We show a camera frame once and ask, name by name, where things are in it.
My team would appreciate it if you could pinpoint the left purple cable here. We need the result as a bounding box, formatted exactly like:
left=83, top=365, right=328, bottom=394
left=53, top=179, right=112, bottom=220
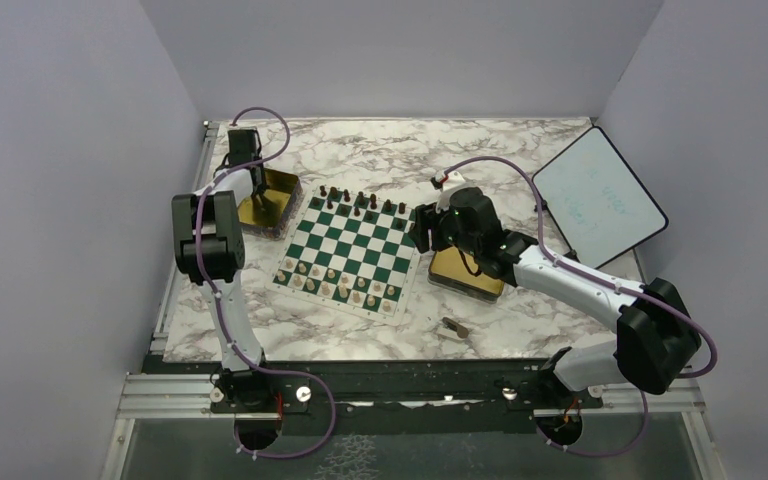
left=193, top=107, right=339, bottom=460

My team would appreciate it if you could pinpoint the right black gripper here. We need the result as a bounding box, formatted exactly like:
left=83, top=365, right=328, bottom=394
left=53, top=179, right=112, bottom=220
left=408, top=199, right=480, bottom=257

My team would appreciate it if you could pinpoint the small wooden piece on table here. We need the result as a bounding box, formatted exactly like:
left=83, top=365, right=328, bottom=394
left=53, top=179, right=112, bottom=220
left=439, top=317, right=470, bottom=340

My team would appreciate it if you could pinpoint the green and white chessboard mat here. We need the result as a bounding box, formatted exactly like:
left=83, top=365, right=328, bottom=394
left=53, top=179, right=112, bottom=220
left=272, top=185, right=419, bottom=326

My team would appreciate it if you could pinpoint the empty gold tin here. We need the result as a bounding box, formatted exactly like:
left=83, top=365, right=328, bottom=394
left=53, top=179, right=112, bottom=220
left=428, top=247, right=505, bottom=303

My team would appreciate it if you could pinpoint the light wooden chess pieces row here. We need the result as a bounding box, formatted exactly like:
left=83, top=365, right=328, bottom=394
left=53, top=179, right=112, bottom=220
left=267, top=257, right=409, bottom=318

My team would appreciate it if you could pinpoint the white tablet whiteboard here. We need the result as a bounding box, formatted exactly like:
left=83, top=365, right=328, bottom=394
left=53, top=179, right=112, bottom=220
left=533, top=126, right=669, bottom=268

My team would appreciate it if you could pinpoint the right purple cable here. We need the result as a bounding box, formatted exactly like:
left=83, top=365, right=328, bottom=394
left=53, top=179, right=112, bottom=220
left=446, top=156, right=719, bottom=460

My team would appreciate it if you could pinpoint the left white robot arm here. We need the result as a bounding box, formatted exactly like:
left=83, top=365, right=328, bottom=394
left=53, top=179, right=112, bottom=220
left=171, top=129, right=275, bottom=411

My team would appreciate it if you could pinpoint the aluminium frame rail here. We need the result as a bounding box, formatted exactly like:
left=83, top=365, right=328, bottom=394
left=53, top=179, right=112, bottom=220
left=100, top=120, right=279, bottom=480

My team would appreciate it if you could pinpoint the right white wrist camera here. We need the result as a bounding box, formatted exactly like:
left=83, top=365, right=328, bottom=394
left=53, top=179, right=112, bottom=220
left=430, top=171, right=469, bottom=212

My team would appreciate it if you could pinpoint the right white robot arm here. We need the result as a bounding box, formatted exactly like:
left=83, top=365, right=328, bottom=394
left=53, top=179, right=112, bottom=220
left=408, top=187, right=702, bottom=407

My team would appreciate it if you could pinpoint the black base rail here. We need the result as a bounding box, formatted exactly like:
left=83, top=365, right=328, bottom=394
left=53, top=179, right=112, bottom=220
left=142, top=357, right=637, bottom=439

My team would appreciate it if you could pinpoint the purple cable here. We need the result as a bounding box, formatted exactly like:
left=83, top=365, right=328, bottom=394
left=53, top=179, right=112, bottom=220
left=193, top=107, right=339, bottom=460
left=446, top=156, right=719, bottom=460

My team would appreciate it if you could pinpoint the gold tin with dark pieces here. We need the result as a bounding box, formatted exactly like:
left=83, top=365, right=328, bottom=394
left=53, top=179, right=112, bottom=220
left=238, top=168, right=303, bottom=240

